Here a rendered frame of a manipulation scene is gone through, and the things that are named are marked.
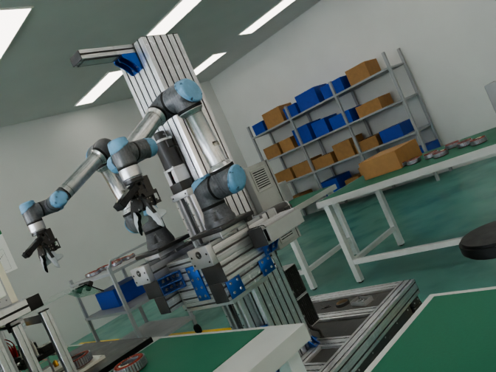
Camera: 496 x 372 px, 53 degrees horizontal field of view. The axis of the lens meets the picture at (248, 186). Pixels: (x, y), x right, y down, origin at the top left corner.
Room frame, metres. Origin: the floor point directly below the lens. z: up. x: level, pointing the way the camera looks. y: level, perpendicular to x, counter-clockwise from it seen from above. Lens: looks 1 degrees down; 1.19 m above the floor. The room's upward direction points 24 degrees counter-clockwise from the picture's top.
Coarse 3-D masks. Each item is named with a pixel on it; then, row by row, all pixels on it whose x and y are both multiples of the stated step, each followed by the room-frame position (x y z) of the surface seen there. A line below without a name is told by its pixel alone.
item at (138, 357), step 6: (138, 354) 1.66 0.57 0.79; (144, 354) 1.65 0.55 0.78; (126, 360) 1.67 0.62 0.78; (132, 360) 1.67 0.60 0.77; (138, 360) 1.61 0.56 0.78; (144, 360) 1.62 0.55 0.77; (120, 366) 1.61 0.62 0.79; (126, 366) 1.59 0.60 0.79; (132, 366) 1.59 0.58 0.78; (138, 366) 1.60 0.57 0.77; (144, 366) 1.62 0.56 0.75
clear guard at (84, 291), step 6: (72, 288) 1.94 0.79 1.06; (78, 288) 1.86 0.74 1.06; (84, 288) 1.92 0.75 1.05; (90, 288) 1.91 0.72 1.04; (96, 288) 1.90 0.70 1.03; (60, 294) 1.88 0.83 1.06; (72, 294) 2.06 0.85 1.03; (78, 294) 2.04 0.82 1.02; (84, 294) 2.02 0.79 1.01; (90, 294) 2.00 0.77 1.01; (42, 300) 1.99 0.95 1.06; (48, 300) 1.85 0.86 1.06; (54, 300) 1.79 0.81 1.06; (42, 306) 1.76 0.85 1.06; (30, 312) 1.72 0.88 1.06; (18, 318) 1.70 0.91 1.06
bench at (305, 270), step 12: (312, 192) 5.12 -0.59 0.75; (324, 192) 4.81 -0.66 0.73; (300, 204) 4.54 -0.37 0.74; (336, 204) 4.93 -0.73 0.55; (348, 228) 4.95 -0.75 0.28; (348, 240) 4.91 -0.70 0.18; (300, 252) 4.41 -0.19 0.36; (300, 264) 4.41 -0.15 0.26; (312, 264) 4.48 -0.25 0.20; (312, 276) 4.42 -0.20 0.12; (312, 288) 4.40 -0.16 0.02
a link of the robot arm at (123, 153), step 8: (112, 144) 1.74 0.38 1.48; (120, 144) 1.74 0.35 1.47; (128, 144) 1.77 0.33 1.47; (112, 152) 1.74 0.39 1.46; (120, 152) 1.74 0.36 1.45; (128, 152) 1.75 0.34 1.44; (136, 152) 1.78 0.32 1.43; (120, 160) 1.74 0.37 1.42; (128, 160) 1.74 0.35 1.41; (136, 160) 1.77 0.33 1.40; (120, 168) 1.74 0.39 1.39
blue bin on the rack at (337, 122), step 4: (352, 108) 7.78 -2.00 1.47; (348, 112) 7.71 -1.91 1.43; (352, 112) 7.75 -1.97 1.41; (356, 112) 7.83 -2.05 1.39; (336, 116) 7.89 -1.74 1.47; (340, 116) 7.83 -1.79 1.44; (348, 116) 7.73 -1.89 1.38; (352, 116) 7.73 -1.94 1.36; (356, 116) 7.80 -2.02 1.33; (332, 120) 7.96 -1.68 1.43; (336, 120) 7.91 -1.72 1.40; (340, 120) 7.86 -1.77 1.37; (344, 120) 7.81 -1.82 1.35; (348, 120) 7.76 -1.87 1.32; (352, 120) 7.71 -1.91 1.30; (332, 124) 7.98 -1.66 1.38; (336, 124) 7.94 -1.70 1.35; (340, 124) 7.88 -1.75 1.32; (344, 124) 7.83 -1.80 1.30; (332, 128) 8.01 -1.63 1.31; (336, 128) 7.96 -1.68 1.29
